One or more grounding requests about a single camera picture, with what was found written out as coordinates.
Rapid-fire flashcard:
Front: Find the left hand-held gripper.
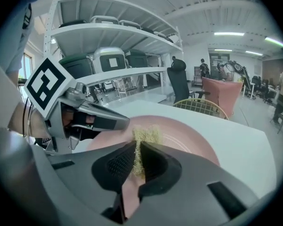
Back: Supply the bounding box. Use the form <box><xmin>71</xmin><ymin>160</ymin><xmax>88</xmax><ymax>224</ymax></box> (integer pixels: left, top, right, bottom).
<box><xmin>24</xmin><ymin>57</ymin><xmax>131</xmax><ymax>153</ymax></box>

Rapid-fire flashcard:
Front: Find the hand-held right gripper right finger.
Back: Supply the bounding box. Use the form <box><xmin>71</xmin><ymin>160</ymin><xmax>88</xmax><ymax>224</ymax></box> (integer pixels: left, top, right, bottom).
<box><xmin>138</xmin><ymin>141</ymin><xmax>183</xmax><ymax>197</ymax></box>

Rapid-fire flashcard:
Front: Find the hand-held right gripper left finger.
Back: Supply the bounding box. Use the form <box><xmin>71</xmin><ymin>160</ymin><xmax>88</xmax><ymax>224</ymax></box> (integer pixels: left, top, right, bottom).
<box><xmin>91</xmin><ymin>140</ymin><xmax>137</xmax><ymax>224</ymax></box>

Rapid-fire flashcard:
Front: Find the big pink plate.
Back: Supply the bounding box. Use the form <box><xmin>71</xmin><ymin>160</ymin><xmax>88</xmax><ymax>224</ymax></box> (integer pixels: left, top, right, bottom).
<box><xmin>87</xmin><ymin>115</ymin><xmax>221</xmax><ymax>218</ymax></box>

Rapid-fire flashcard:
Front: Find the yellowish scrubbing sponge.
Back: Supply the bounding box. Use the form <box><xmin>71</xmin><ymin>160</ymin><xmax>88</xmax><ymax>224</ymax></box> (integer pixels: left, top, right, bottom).
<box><xmin>131</xmin><ymin>124</ymin><xmax>163</xmax><ymax>180</ymax></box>

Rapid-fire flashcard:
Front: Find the person's left forearm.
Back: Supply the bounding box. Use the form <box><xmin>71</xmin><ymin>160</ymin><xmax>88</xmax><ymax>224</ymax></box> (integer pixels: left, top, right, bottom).
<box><xmin>8</xmin><ymin>101</ymin><xmax>50</xmax><ymax>139</ymax></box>

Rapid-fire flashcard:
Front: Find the person's left hand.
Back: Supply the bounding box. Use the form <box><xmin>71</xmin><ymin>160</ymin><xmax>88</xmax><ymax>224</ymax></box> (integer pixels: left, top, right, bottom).
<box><xmin>61</xmin><ymin>109</ymin><xmax>96</xmax><ymax>128</ymax></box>

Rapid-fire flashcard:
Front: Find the large window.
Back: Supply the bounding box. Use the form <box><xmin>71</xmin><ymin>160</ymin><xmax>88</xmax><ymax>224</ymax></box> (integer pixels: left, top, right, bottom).
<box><xmin>18</xmin><ymin>52</ymin><xmax>34</xmax><ymax>80</ymax></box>

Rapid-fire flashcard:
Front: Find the white air fryer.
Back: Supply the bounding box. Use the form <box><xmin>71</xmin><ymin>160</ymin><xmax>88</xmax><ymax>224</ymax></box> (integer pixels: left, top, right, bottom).
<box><xmin>93</xmin><ymin>47</ymin><xmax>127</xmax><ymax>73</ymax></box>

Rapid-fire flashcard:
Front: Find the white wooden chair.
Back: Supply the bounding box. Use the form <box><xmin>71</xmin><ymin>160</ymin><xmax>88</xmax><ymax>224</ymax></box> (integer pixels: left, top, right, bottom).
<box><xmin>115</xmin><ymin>78</ymin><xmax>133</xmax><ymax>98</ymax></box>

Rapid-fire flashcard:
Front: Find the tall white shelving rack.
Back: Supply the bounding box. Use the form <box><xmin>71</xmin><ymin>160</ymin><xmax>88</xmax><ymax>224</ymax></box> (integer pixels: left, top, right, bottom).
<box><xmin>43</xmin><ymin>0</ymin><xmax>183</xmax><ymax>98</ymax></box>

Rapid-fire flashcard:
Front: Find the row of equipment cases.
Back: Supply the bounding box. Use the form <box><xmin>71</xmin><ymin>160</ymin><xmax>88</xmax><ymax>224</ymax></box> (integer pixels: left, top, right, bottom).
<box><xmin>58</xmin><ymin>15</ymin><xmax>174</xmax><ymax>43</ymax></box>

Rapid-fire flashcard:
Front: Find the black mesh office chair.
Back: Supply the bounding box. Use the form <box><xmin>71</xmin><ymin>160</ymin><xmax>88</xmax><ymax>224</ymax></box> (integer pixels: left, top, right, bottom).
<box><xmin>166</xmin><ymin>58</ymin><xmax>210</xmax><ymax>105</ymax></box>

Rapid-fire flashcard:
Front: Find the pink armchair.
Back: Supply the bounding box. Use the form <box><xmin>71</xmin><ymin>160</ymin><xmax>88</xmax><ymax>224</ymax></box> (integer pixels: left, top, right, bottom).
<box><xmin>201</xmin><ymin>76</ymin><xmax>243</xmax><ymax>119</ymax></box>

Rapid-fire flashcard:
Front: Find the black glass double door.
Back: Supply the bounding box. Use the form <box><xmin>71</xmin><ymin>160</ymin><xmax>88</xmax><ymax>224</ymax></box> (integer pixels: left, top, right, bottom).
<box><xmin>208</xmin><ymin>53</ymin><xmax>230</xmax><ymax>80</ymax></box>

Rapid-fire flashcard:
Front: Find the silver fisheye camera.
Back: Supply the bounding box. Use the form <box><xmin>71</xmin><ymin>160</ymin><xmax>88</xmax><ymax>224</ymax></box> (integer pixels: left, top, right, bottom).
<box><xmin>64</xmin><ymin>82</ymin><xmax>88</xmax><ymax>101</ymax></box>

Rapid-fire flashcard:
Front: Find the thin black cable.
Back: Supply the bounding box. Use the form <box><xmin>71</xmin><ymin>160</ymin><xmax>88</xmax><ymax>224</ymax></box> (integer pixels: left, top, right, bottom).
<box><xmin>23</xmin><ymin>97</ymin><xmax>31</xmax><ymax>137</ymax></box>

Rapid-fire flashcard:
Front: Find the thin white cable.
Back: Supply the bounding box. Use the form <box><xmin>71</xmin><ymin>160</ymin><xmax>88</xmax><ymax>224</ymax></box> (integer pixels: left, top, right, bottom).
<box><xmin>27</xmin><ymin>108</ymin><xmax>33</xmax><ymax>141</ymax></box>

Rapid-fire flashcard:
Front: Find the gold wire chair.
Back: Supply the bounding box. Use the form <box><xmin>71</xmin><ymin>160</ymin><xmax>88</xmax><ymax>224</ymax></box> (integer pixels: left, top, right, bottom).
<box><xmin>172</xmin><ymin>98</ymin><xmax>229</xmax><ymax>120</ymax></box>

